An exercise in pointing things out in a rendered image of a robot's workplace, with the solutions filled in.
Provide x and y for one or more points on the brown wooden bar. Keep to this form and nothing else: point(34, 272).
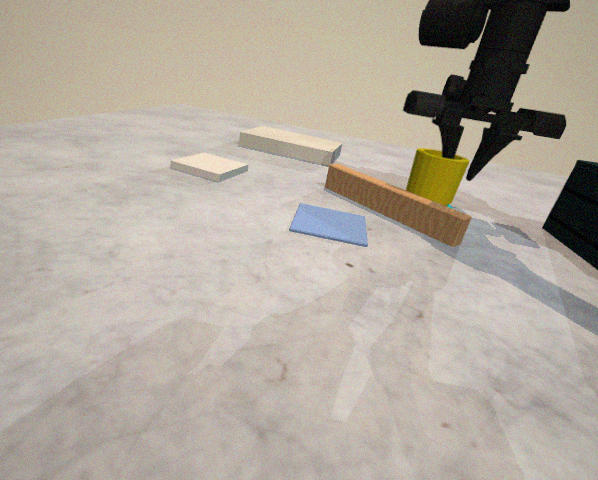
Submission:
point(442, 223)

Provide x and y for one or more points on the beige rectangular block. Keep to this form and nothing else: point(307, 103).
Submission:
point(291, 144)

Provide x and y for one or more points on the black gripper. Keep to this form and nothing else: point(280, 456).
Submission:
point(491, 83)

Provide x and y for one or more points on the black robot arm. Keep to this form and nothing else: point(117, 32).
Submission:
point(512, 25)

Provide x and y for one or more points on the beige flat rectangular slab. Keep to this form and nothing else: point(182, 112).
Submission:
point(209, 166)

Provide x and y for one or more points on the yellow cup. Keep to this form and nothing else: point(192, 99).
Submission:
point(434, 177)

